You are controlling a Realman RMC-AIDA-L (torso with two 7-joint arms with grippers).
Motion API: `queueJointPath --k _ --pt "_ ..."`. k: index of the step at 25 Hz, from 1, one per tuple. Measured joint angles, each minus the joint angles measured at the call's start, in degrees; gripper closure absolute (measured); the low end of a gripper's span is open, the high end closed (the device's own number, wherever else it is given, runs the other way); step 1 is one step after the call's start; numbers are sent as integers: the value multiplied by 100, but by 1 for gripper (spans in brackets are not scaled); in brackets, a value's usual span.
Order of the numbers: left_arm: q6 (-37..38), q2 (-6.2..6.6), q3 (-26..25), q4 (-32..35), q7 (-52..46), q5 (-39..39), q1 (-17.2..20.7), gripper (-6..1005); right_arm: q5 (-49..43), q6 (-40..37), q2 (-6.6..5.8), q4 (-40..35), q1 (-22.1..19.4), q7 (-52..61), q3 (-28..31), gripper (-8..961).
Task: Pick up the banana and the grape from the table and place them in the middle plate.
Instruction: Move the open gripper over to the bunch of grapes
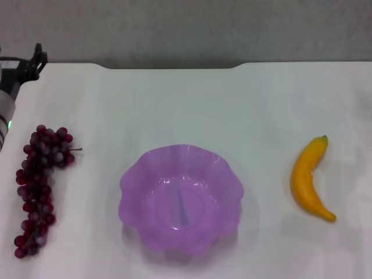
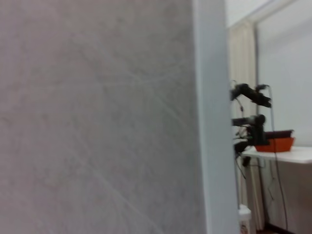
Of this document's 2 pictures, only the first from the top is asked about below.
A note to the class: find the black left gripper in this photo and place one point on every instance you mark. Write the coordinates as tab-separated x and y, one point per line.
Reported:
13	77

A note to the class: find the dark red grape bunch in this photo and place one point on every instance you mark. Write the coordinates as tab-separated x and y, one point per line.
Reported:
37	162

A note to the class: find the yellow toy banana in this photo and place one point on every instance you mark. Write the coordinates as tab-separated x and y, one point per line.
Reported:
305	180

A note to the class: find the purple plastic wavy bowl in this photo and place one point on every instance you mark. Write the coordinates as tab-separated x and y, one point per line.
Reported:
203	203

